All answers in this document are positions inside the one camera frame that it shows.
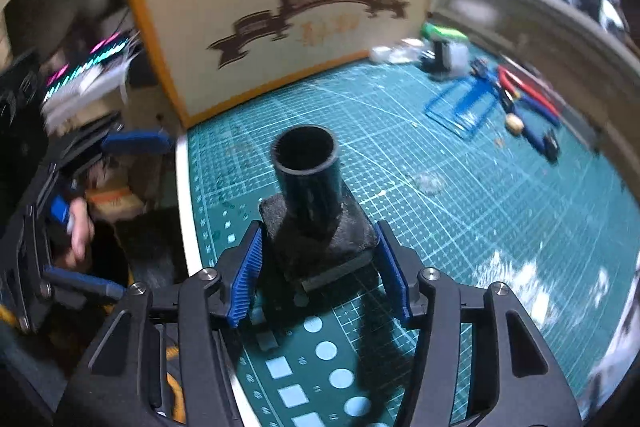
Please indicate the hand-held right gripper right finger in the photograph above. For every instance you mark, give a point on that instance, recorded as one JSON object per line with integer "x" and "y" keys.
{"x": 395, "y": 272}

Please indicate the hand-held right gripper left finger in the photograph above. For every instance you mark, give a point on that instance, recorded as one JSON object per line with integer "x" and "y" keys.
{"x": 245, "y": 277}

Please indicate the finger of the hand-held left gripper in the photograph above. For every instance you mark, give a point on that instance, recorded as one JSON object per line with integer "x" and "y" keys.
{"x": 85, "y": 282}
{"x": 135, "y": 140}

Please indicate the black tube stand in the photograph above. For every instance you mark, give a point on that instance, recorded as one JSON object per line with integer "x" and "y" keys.
{"x": 310, "y": 187}

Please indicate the green plastic item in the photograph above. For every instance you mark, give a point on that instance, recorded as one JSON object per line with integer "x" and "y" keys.
{"x": 440, "y": 31}

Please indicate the person's left hand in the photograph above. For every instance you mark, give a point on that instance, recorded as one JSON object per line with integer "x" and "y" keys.
{"x": 80, "y": 232}

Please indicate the lit keyboard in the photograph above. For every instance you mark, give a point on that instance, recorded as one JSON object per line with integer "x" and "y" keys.
{"x": 85, "y": 77}

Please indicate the green cutting mat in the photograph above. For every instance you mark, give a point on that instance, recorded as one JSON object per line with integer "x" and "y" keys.
{"x": 450, "y": 207}

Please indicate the small gold cap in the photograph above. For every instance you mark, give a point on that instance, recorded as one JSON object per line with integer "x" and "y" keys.
{"x": 514, "y": 123}

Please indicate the small clear plastic bags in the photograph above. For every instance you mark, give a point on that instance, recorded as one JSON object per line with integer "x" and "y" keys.
{"x": 390, "y": 54}

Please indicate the blue transparent plastic frame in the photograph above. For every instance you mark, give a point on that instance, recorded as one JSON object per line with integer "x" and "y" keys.
{"x": 445, "y": 123}

